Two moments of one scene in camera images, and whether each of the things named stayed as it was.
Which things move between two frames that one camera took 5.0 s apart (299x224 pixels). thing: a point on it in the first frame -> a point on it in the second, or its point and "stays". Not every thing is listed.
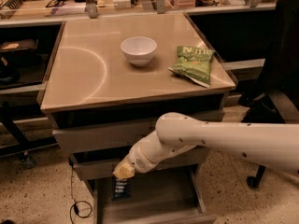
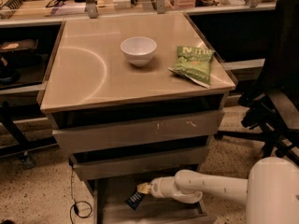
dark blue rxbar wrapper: [121, 189] -> [135, 200]
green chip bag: [194, 63] stays
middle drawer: [102, 164] stays
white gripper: [139, 160] -> [156, 187]
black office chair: [278, 102] stays
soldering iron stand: [7, 9] stays
